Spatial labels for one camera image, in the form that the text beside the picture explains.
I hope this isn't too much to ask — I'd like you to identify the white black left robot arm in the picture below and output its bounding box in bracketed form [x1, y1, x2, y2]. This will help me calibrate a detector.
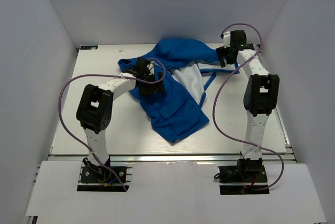
[76, 57, 166, 182]

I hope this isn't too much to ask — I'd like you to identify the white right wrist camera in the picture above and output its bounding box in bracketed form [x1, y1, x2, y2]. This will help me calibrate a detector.
[220, 31, 232, 48]

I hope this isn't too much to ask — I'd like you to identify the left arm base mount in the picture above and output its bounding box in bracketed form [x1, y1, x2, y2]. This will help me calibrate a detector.
[77, 158, 132, 192]

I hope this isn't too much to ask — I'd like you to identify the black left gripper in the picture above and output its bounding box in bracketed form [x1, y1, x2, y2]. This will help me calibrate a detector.
[138, 72, 164, 96]

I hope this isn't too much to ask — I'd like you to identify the left blue corner label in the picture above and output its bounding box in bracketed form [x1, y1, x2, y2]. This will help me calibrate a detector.
[80, 46, 98, 50]

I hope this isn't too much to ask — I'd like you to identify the aluminium front rail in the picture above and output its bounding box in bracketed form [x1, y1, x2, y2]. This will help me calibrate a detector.
[48, 152, 296, 162]

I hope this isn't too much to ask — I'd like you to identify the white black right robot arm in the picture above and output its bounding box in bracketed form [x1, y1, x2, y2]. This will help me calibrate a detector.
[216, 30, 280, 183]

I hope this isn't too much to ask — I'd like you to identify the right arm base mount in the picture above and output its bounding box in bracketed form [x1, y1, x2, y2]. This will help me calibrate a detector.
[214, 158, 270, 195]

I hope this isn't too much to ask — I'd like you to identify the blue zip-up jacket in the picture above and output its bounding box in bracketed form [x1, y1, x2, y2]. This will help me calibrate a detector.
[130, 38, 238, 144]

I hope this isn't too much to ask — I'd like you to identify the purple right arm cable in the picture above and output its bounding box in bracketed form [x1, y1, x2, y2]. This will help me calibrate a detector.
[211, 23, 285, 191]

